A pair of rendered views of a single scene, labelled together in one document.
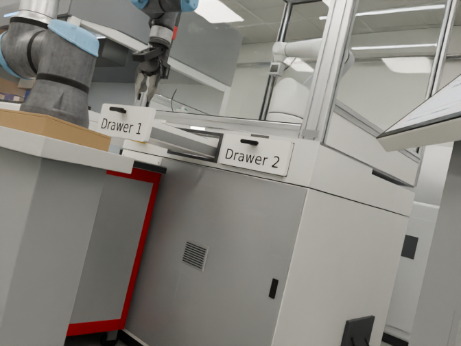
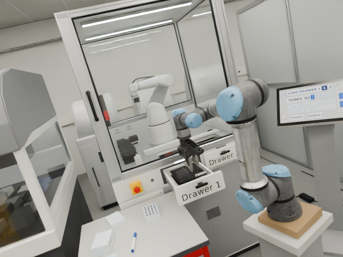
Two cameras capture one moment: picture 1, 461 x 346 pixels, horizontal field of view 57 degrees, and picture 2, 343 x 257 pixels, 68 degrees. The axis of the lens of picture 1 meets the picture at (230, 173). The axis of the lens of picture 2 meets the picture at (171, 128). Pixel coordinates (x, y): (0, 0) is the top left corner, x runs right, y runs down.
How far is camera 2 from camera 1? 184 cm
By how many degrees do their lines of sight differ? 56
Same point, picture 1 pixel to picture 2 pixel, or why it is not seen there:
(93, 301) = not seen: outside the picture
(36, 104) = (300, 209)
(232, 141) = (210, 156)
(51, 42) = (289, 182)
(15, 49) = (271, 199)
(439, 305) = (325, 162)
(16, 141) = (325, 225)
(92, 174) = not seen: hidden behind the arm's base
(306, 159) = not seen: hidden behind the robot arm
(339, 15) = (235, 81)
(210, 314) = (234, 224)
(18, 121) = (313, 221)
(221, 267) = (229, 206)
